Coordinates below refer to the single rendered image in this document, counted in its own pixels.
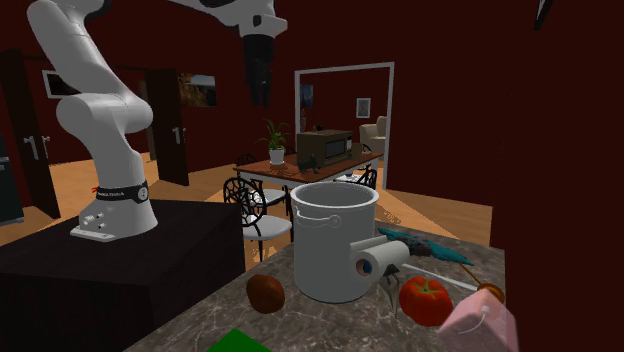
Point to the large grey pot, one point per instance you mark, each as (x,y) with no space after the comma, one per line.
(322,258)

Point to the wooden dining table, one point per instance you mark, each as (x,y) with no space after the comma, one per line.
(292,168)

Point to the small pale wall picture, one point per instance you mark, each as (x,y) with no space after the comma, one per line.
(363,108)

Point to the red tomato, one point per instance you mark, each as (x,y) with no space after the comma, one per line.
(425,302)

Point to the teal and grey duster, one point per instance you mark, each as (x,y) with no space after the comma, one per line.
(429,247)

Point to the brown wooden spoon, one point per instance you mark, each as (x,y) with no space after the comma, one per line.
(495,291)

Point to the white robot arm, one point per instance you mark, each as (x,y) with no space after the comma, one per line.
(105,122)

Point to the dark blue wall picture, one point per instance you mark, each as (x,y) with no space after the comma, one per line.
(306,96)

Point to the white paper towel roll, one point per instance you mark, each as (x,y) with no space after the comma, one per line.
(387,254)

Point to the landscape wall picture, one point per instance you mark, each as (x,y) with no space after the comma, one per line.
(197,90)

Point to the dark robot stand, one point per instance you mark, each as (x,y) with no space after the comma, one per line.
(122,278)

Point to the beige armchair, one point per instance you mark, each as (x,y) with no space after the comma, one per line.
(374,134)

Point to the pink carton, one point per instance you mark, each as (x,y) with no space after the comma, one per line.
(480,324)

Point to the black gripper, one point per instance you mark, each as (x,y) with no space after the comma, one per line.
(259,53)

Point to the dark brown door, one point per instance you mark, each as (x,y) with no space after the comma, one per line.
(168,131)
(27,141)

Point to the green flat thing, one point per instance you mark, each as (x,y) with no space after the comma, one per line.
(237,342)

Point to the brown round fruit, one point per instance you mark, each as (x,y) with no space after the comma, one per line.
(265,293)

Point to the white stick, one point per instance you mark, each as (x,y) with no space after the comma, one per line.
(438,277)

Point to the white door frame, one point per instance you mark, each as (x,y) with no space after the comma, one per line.
(390,122)

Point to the dark appliance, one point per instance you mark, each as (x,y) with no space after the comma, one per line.
(8,190)

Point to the white framed wall picture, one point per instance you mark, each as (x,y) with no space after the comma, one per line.
(57,86)

